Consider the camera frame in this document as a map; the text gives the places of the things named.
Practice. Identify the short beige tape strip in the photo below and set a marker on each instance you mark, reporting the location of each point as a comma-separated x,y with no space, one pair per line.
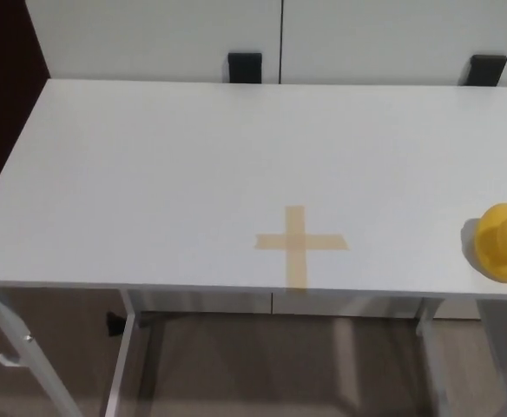
271,242

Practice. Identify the black rectangular bracket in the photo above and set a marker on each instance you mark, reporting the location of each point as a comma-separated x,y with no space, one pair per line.
245,68
487,71

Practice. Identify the small white hook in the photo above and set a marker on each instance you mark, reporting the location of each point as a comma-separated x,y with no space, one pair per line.
8,361

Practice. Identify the small black floor object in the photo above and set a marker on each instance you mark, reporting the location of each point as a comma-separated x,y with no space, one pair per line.
115,323

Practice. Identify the yellow rubber duck toy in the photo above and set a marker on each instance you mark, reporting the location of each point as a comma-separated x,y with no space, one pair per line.
496,243

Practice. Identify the white desk leg with hook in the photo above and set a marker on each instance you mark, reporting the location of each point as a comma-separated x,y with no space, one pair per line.
23,347

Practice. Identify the long beige tape strip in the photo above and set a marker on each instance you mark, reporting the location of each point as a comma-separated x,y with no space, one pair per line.
296,269

